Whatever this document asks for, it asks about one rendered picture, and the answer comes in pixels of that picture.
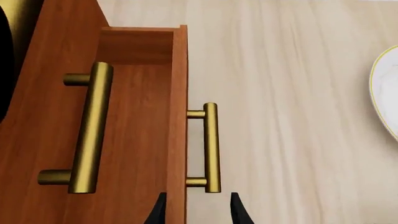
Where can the wooden cabinet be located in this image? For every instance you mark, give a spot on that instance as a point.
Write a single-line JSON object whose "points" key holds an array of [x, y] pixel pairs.
{"points": [[74, 16]]}

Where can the white plate with yellow rim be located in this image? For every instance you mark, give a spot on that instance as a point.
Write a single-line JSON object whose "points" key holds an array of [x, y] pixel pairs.
{"points": [[387, 93]]}

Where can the wooden cabinet drawer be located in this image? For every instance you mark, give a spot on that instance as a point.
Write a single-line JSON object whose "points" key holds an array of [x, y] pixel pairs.
{"points": [[140, 121], [43, 121]]}

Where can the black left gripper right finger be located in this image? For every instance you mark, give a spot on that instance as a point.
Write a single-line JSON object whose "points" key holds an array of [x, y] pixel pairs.
{"points": [[238, 213]]}

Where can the black and gold round object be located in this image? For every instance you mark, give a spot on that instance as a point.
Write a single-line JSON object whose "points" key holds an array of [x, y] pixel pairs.
{"points": [[7, 46]]}

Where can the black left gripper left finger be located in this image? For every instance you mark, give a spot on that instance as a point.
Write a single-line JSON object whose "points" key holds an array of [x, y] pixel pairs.
{"points": [[159, 213]]}

